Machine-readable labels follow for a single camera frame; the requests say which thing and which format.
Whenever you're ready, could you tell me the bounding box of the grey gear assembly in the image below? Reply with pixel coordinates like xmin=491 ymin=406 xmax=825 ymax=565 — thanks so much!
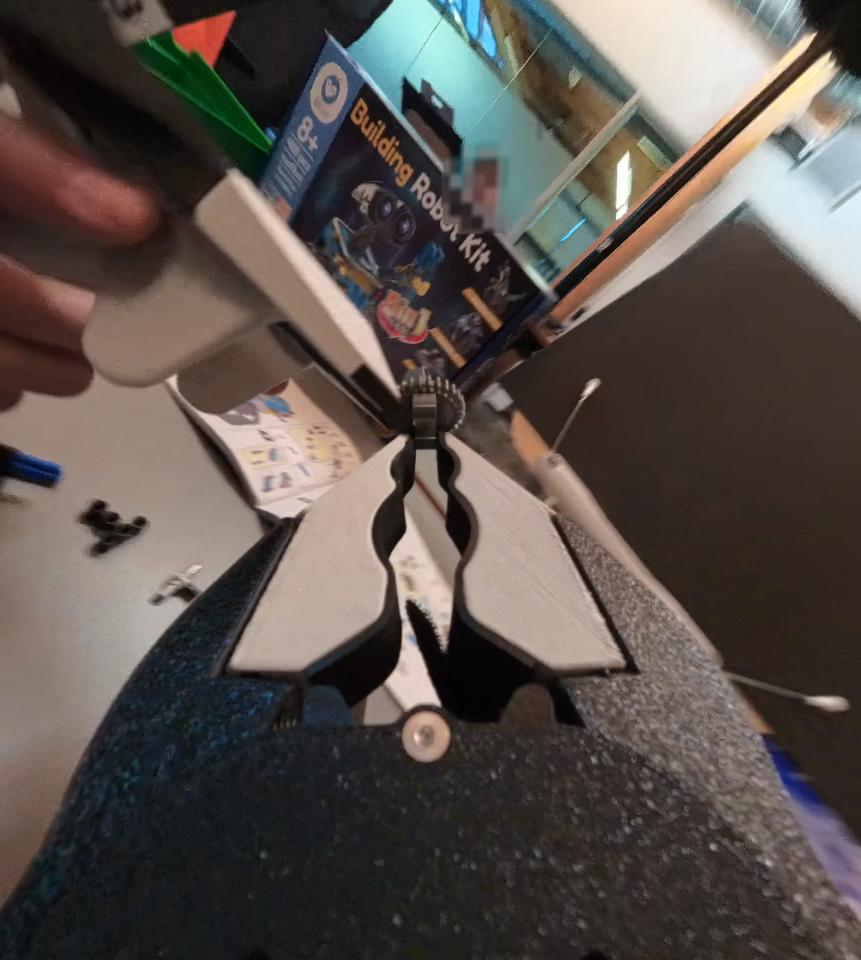
xmin=399 ymin=371 xmax=468 ymax=451

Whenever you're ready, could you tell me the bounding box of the orange plastic carrier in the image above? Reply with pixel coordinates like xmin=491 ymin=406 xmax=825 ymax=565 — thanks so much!
xmin=170 ymin=9 xmax=238 ymax=70

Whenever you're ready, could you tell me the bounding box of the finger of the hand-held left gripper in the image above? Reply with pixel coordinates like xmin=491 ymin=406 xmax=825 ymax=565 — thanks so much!
xmin=192 ymin=167 xmax=409 ymax=423

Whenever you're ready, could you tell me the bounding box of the black connector cluster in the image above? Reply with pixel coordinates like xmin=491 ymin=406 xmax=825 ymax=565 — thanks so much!
xmin=76 ymin=497 xmax=152 ymax=558

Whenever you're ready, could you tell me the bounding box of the blue black pin connector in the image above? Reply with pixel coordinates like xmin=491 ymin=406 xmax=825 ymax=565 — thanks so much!
xmin=0 ymin=442 xmax=64 ymax=509

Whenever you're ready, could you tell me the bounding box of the dark blue toy box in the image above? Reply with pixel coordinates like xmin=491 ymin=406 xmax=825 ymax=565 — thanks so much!
xmin=256 ymin=33 xmax=561 ymax=393

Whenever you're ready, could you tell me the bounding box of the white book stand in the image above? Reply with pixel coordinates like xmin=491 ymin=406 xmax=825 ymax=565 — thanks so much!
xmin=509 ymin=375 xmax=852 ymax=721

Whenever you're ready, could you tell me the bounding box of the blue plastic bin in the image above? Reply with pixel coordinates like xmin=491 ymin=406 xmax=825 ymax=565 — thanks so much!
xmin=764 ymin=735 xmax=822 ymax=811

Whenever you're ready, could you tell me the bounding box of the person's left hand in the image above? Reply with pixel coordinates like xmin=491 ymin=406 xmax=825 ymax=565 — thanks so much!
xmin=0 ymin=78 xmax=165 ymax=423

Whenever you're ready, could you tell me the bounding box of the grey desk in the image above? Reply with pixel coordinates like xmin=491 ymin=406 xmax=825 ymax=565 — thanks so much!
xmin=0 ymin=375 xmax=402 ymax=901

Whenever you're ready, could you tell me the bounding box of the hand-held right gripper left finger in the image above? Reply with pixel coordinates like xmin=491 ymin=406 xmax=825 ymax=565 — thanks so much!
xmin=226 ymin=435 xmax=412 ymax=681

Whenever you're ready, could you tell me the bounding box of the instruction booklet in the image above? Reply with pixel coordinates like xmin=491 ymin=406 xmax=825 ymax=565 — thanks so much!
xmin=164 ymin=375 xmax=456 ymax=714

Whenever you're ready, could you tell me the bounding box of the dark board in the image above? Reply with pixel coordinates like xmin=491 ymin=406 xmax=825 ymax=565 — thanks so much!
xmin=501 ymin=30 xmax=861 ymax=852

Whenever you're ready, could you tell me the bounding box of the grey T-shaped connector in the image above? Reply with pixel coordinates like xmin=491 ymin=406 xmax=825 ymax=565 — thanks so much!
xmin=147 ymin=564 xmax=204 ymax=606

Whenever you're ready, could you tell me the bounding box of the green plastic bin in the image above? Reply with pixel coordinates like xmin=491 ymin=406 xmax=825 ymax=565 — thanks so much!
xmin=129 ymin=28 xmax=276 ymax=181

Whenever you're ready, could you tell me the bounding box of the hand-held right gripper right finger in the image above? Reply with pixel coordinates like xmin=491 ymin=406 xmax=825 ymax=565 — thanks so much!
xmin=440 ymin=433 xmax=630 ymax=675

